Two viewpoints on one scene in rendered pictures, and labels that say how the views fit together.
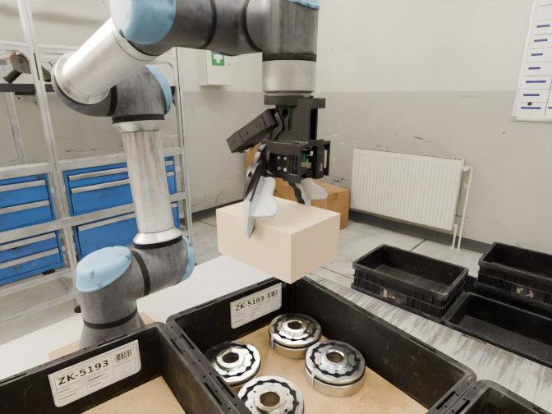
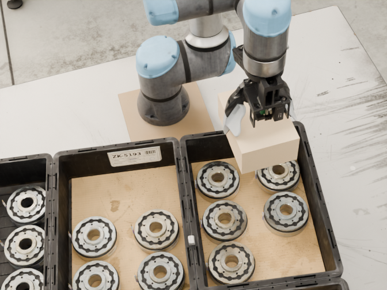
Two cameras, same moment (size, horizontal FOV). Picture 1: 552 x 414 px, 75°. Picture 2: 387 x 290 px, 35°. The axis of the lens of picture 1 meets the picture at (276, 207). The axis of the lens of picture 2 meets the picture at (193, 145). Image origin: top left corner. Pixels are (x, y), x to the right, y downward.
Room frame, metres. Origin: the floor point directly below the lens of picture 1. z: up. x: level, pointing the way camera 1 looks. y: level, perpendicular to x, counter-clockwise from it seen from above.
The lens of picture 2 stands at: (-0.14, -0.34, 2.12)
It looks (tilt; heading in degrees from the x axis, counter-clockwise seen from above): 55 degrees down; 36
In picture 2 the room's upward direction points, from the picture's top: 6 degrees counter-clockwise
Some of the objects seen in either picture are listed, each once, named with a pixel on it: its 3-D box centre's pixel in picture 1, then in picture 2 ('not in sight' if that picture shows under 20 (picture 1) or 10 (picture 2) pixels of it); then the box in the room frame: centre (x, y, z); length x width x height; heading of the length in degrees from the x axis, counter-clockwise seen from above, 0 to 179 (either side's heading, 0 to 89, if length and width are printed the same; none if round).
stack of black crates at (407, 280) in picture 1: (403, 310); not in sight; (1.40, -0.57, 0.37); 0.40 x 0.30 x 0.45; 47
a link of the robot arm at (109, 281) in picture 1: (109, 281); (160, 65); (0.73, 0.38, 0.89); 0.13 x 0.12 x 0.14; 136
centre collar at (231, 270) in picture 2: not in sight; (231, 261); (0.34, -0.06, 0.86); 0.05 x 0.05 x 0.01
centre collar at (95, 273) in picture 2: not in sight; (94, 281); (0.15, 0.18, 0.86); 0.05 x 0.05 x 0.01
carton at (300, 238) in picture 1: (277, 232); (257, 126); (0.55, 0.00, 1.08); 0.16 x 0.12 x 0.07; 47
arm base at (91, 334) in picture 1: (112, 327); (162, 94); (0.72, 0.38, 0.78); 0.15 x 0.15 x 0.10
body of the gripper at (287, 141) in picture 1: (292, 139); (264, 88); (0.53, -0.02, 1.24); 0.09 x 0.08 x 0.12; 47
